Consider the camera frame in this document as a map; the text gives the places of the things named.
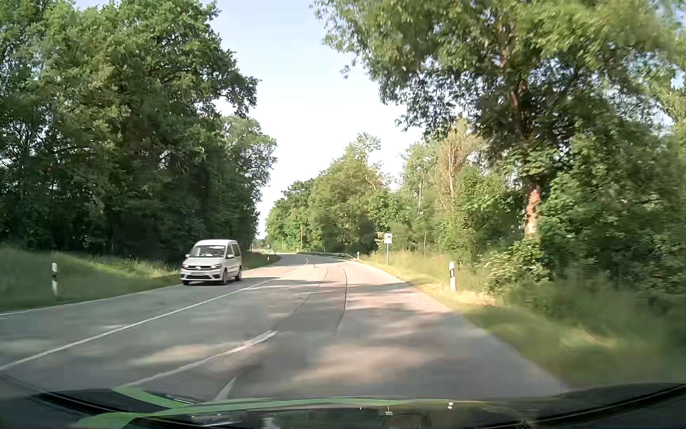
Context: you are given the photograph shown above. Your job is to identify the row of trees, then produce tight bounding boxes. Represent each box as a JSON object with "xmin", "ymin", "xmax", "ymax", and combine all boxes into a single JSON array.
[{"xmin": 264, "ymin": 119, "xmax": 522, "ymax": 263}]

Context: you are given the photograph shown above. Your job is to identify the grey asphalt road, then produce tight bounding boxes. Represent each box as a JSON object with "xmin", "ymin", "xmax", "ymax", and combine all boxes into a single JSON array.
[{"xmin": 0, "ymin": 253, "xmax": 569, "ymax": 406}]

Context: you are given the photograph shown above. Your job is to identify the white van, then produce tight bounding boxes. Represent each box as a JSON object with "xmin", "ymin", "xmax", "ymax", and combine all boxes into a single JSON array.
[{"xmin": 180, "ymin": 240, "xmax": 243, "ymax": 286}]

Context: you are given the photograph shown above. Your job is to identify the car's own bonnet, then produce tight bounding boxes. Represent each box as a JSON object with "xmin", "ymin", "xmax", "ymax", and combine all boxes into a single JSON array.
[{"xmin": 0, "ymin": 383, "xmax": 686, "ymax": 429}]

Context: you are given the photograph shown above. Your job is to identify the large tree with reddish trunk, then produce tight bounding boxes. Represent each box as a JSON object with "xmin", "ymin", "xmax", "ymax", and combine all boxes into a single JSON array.
[{"xmin": 313, "ymin": 0, "xmax": 686, "ymax": 299}]

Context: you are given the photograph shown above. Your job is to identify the road markings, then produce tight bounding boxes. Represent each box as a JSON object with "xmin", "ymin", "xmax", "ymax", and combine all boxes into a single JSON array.
[{"xmin": 0, "ymin": 255, "xmax": 350, "ymax": 401}]

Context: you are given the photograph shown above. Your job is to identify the dark green wood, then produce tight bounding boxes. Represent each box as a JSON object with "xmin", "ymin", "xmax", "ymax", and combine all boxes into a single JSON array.
[{"xmin": 0, "ymin": 0, "xmax": 278, "ymax": 263}]

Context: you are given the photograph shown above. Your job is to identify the grass verge with bushes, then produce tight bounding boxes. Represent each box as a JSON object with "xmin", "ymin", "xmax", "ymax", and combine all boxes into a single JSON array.
[{"xmin": 358, "ymin": 249, "xmax": 686, "ymax": 388}]

